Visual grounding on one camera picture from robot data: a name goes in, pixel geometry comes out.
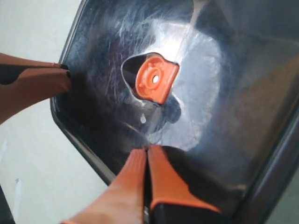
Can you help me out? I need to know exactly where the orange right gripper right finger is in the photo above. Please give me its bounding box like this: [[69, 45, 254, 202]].
[[148, 145, 233, 224]]

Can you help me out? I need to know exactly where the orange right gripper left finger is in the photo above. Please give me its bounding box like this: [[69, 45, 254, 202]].
[[61, 149, 146, 224]]

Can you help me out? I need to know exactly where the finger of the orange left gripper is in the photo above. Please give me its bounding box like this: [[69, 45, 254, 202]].
[[0, 68, 71, 123], [0, 53, 68, 70]]

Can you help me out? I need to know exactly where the dark transparent lid orange valve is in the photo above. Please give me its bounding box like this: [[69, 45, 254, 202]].
[[50, 0, 299, 224]]

